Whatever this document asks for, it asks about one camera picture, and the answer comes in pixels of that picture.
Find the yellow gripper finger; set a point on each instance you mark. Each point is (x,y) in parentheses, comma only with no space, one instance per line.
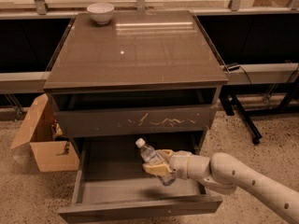
(165,154)
(161,169)

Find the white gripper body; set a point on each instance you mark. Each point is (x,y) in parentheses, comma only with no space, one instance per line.
(179,164)

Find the clear blue-label plastic bottle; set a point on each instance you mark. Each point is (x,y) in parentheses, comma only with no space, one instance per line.
(150,156)

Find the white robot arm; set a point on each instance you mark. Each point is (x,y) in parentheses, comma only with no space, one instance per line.
(223,173)

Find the scratched grey top drawer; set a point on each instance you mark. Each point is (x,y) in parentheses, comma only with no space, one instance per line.
(107,122)

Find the open grey middle drawer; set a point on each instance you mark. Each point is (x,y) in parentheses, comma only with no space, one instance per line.
(112,185)

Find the dark grey drawer cabinet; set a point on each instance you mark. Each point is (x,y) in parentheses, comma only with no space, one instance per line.
(139,59)

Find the black metal stand leg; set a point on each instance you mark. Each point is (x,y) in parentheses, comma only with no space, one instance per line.
(230,102)

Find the brown cardboard box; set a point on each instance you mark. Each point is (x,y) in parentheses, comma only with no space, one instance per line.
(36,131)

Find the white ceramic bowl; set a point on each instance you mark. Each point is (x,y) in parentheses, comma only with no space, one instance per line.
(101,13)

